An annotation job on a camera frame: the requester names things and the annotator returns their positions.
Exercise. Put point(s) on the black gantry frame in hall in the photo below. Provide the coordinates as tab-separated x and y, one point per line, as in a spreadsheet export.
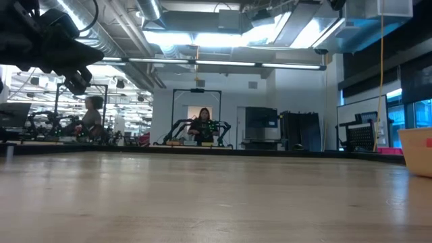
57	101

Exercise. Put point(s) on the person seated facing camera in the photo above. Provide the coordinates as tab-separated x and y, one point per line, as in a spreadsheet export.
204	126

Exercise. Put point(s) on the black rounded object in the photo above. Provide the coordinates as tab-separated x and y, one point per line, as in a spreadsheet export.
298	147

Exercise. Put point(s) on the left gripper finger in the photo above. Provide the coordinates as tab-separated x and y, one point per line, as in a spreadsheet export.
84	55

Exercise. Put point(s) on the whiteboard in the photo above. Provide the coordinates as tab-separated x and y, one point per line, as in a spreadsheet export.
357	108

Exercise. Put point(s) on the dark computer monitor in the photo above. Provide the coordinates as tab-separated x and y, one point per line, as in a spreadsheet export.
15	114

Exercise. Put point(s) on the small grey post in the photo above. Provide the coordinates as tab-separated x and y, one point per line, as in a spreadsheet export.
9	150

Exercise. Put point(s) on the black gantry frame by wall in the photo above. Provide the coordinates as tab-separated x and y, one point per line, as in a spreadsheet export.
182	90

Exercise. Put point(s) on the person at side station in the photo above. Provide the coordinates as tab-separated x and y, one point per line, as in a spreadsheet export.
92	118

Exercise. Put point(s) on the round silver ventilation duct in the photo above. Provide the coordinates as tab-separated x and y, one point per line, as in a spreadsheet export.
114	33

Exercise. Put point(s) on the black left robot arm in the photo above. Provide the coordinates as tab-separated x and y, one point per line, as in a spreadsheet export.
13	40

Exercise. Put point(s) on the black pegboard cart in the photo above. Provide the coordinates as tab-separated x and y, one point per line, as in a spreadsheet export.
361	136

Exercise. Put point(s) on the pink flat bin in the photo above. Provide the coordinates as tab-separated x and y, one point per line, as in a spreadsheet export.
389	150

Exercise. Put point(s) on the rectangular silver ventilation duct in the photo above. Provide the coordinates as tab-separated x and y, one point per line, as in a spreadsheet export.
236	22

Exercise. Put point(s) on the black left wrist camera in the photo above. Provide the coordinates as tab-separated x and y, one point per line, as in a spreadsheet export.
60	23

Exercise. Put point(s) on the black cabinet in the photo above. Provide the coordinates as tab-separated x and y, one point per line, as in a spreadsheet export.
300	130

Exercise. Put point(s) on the yellow plastic bin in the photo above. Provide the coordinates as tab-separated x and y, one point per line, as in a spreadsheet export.
416	158

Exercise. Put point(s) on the long LED light bar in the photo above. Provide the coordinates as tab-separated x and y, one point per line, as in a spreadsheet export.
202	62

